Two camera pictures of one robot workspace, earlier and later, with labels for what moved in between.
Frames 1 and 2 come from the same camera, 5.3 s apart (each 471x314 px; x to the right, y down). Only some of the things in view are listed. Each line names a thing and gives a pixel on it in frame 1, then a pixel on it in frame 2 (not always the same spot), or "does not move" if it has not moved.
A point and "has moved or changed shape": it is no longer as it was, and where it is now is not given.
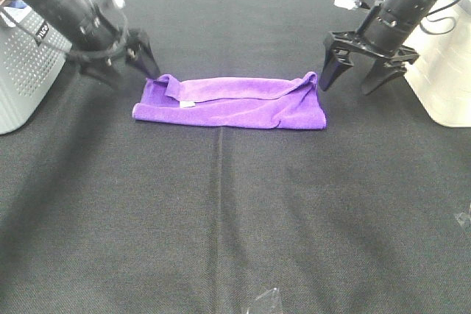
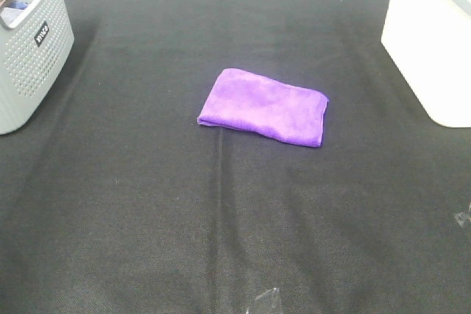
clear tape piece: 268,303 does not move
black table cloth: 104,213 does not move
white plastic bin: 440,76 does not move
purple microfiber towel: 280,103 has moved or changed shape
